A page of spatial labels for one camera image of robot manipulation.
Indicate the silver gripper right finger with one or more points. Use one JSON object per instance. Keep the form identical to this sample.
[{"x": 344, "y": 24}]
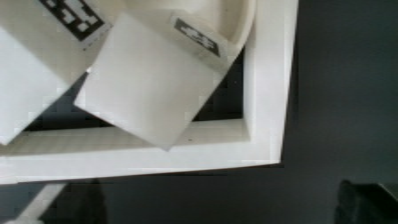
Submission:
[{"x": 366, "y": 204}]

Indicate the white right fence bar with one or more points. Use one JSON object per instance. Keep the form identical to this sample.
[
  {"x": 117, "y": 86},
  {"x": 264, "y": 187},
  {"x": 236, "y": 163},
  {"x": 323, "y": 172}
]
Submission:
[{"x": 268, "y": 57}]

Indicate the white front fence bar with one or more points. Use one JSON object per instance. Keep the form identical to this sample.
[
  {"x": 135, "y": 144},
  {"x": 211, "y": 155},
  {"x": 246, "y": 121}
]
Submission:
[{"x": 99, "y": 152}]

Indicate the white fence bar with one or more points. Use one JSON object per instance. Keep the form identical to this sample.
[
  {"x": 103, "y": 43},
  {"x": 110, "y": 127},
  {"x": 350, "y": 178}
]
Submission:
[
  {"x": 268, "y": 57},
  {"x": 99, "y": 152}
]

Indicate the white stool leg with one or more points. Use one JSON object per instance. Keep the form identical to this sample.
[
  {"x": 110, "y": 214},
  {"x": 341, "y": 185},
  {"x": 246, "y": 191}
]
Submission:
[
  {"x": 158, "y": 69},
  {"x": 51, "y": 35}
]

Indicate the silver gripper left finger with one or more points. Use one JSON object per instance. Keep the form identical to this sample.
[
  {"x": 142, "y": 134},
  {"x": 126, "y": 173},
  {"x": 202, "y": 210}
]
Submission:
[{"x": 39, "y": 204}]

